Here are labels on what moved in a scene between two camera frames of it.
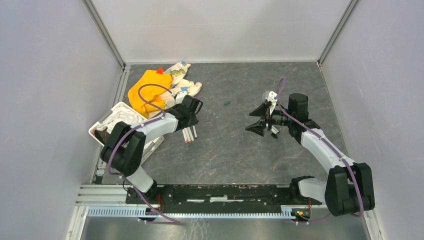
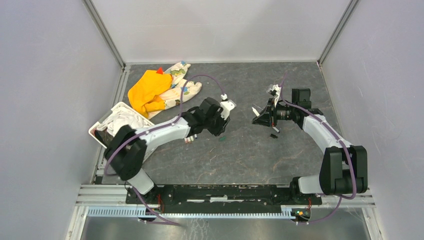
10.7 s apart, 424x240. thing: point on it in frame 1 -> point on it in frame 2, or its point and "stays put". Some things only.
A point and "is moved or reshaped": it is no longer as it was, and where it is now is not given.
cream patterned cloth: x=178 y=72 stays put
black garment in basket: x=100 y=135 stays put
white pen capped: x=274 y=130 is moved or reshaped
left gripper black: x=194 y=120 -> x=222 y=124
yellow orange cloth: x=149 y=93 stays put
